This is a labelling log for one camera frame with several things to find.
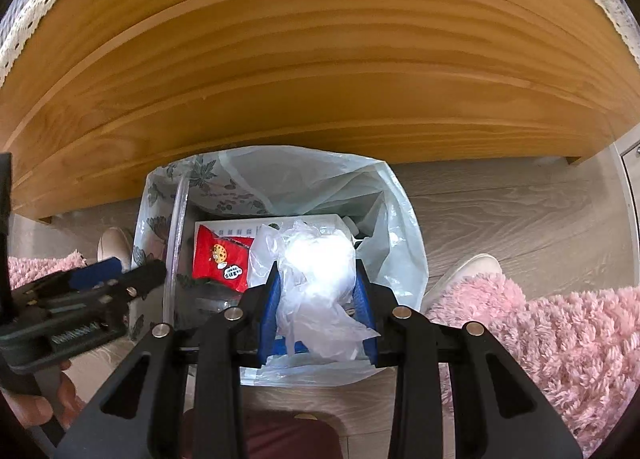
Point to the dark red stool seat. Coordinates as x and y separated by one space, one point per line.
280 431

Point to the thin white plastic bag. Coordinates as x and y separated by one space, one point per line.
315 279

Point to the white milk carton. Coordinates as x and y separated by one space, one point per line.
240 229

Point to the wooden bed frame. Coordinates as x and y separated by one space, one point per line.
300 64

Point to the trash bin with plastic liner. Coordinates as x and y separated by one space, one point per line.
400 239

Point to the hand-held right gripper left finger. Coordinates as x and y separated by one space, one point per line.
267 314

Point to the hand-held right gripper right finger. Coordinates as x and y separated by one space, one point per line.
364 309

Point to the floral print waste bin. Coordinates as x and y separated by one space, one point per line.
150 219

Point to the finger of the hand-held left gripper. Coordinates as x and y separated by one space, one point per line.
145 276
95 273

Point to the red cookie packet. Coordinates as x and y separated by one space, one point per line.
220 254

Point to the person's left hand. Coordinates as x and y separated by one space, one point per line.
25 409

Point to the white shoe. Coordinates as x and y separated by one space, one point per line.
115 246
465 279

